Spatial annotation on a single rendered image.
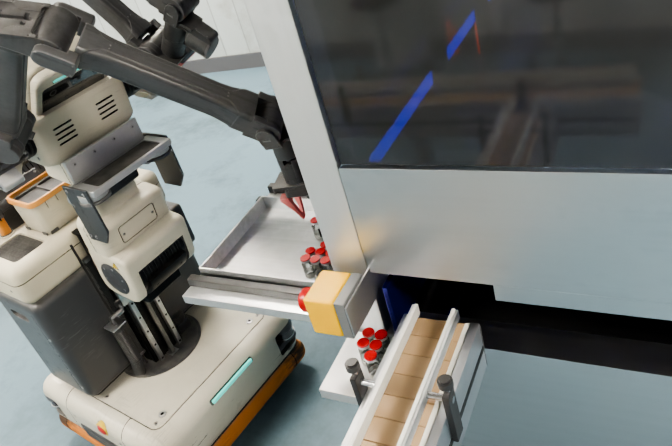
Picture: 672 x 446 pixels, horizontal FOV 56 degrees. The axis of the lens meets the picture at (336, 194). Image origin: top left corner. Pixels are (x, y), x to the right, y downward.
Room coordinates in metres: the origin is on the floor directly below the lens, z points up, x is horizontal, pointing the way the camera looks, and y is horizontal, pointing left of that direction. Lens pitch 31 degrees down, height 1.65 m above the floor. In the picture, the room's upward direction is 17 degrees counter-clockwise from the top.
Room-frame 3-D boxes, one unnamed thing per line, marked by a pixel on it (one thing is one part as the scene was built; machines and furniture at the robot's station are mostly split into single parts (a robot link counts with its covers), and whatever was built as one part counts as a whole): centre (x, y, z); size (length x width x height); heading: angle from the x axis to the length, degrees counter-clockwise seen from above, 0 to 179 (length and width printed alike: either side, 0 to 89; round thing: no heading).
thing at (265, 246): (1.10, 0.10, 0.90); 0.34 x 0.26 x 0.04; 55
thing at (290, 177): (1.12, 0.06, 1.05); 0.10 x 0.07 x 0.07; 70
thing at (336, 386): (0.73, 0.02, 0.87); 0.14 x 0.13 x 0.02; 56
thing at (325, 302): (0.77, 0.05, 1.00); 0.08 x 0.07 x 0.07; 56
